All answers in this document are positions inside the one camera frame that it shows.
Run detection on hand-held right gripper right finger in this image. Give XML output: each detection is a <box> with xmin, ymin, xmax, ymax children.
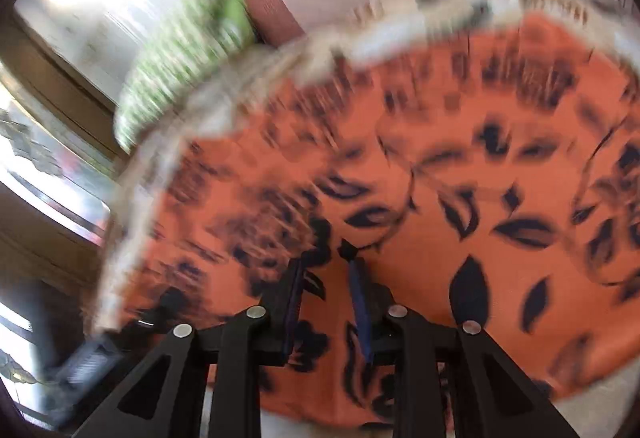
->
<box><xmin>346</xmin><ymin>259</ymin><xmax>581</xmax><ymax>438</ymax></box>

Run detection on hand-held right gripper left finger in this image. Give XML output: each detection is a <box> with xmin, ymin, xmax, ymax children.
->
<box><xmin>75</xmin><ymin>259</ymin><xmax>307</xmax><ymax>438</ymax></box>

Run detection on orange black floral garment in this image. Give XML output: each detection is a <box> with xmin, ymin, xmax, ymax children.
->
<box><xmin>117</xmin><ymin>13</ymin><xmax>640</xmax><ymax>431</ymax></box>

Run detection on wooden door with stained glass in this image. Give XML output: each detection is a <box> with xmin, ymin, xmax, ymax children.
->
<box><xmin>0</xmin><ymin>13</ymin><xmax>131</xmax><ymax>419</ymax></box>

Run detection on leaf printed bedsheet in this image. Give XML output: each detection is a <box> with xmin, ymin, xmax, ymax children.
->
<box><xmin>90</xmin><ymin>0</ymin><xmax>640</xmax><ymax>334</ymax></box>

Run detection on green checkered pillow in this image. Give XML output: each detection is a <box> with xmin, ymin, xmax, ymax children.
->
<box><xmin>114</xmin><ymin>0</ymin><xmax>257</xmax><ymax>150</ymax></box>

